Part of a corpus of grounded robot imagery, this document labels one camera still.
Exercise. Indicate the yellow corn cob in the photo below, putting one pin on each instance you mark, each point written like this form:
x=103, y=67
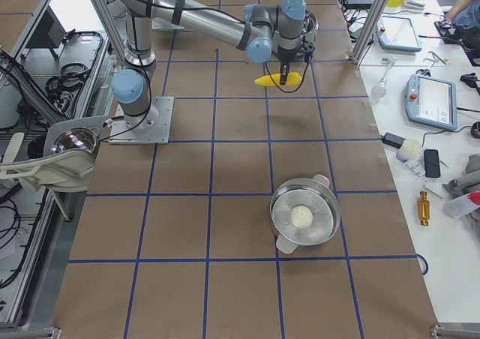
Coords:
x=293, y=79

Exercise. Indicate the black power adapter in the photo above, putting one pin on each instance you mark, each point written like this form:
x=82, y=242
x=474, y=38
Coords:
x=392, y=140

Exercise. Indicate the aluminium frame post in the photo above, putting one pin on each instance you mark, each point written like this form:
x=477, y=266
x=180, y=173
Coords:
x=367, y=30

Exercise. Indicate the blue teach pendant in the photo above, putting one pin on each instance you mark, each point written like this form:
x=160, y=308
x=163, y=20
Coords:
x=397, y=33
x=431, y=102

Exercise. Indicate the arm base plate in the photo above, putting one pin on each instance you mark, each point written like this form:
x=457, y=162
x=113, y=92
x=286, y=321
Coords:
x=154, y=129

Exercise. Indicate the steel bowl on stand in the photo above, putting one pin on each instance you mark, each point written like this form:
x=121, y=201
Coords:
x=78, y=133

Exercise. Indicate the gold brass fitting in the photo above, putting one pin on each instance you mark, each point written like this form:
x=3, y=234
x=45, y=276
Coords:
x=423, y=206

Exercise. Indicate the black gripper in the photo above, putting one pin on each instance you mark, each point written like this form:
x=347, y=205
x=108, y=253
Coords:
x=286, y=55

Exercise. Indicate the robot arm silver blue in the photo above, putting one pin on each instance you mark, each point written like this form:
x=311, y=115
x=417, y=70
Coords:
x=263, y=31

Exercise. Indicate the steel steamer pot with bun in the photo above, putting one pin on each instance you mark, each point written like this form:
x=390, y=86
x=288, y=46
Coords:
x=304, y=213

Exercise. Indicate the black smartphone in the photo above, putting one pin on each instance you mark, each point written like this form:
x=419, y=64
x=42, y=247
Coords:
x=432, y=164

